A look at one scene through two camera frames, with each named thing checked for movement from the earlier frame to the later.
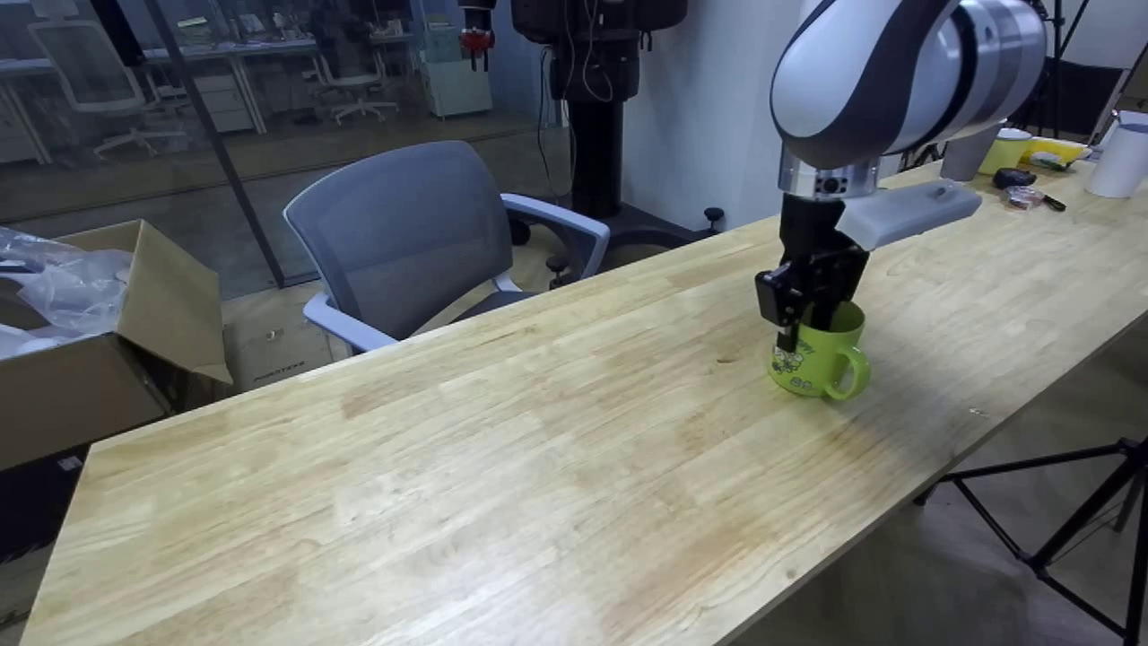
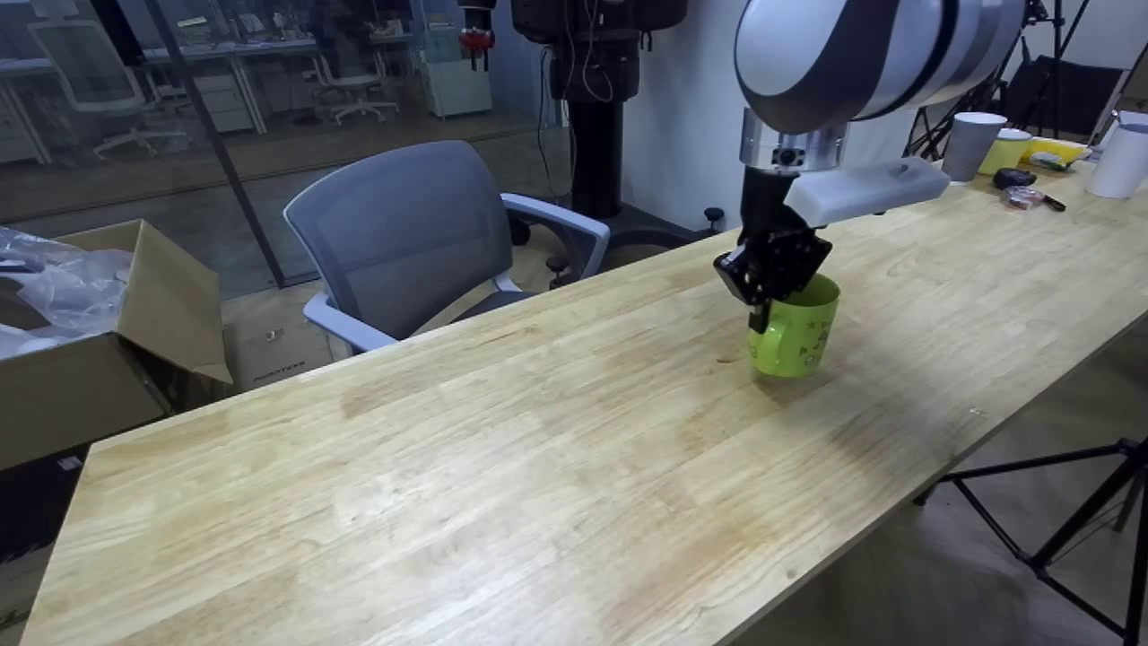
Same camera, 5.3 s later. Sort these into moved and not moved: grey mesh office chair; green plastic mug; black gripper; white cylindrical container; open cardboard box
Moved: green plastic mug; black gripper
Not moved: white cylindrical container; grey mesh office chair; open cardboard box
